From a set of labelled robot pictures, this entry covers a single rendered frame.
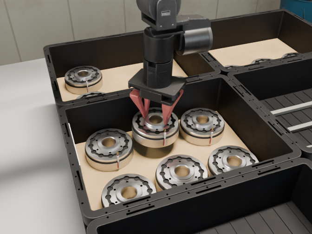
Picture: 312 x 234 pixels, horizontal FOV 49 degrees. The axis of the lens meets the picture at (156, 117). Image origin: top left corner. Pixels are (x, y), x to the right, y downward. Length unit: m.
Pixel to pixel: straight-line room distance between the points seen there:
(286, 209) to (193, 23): 0.39
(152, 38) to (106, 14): 2.04
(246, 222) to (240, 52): 0.65
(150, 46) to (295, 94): 0.51
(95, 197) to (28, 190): 0.27
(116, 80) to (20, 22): 1.64
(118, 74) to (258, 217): 0.58
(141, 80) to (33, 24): 1.95
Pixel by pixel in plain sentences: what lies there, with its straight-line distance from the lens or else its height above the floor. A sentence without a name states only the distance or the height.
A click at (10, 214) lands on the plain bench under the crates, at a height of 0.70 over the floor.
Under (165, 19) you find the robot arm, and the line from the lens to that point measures 0.60.
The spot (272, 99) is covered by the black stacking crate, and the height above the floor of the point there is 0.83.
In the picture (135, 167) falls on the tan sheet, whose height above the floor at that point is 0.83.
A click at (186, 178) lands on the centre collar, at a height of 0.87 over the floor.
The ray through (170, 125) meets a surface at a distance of 0.74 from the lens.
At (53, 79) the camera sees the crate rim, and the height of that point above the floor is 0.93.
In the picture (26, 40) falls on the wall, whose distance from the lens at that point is 2.62.
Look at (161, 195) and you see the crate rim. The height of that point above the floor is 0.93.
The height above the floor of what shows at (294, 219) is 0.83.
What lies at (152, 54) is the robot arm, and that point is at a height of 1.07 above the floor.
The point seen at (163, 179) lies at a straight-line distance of 0.67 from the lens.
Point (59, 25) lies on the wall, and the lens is 2.61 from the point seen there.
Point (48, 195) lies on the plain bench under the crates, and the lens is 0.89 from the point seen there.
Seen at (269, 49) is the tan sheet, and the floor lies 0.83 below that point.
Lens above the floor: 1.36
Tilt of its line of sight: 39 degrees down
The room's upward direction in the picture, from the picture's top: straight up
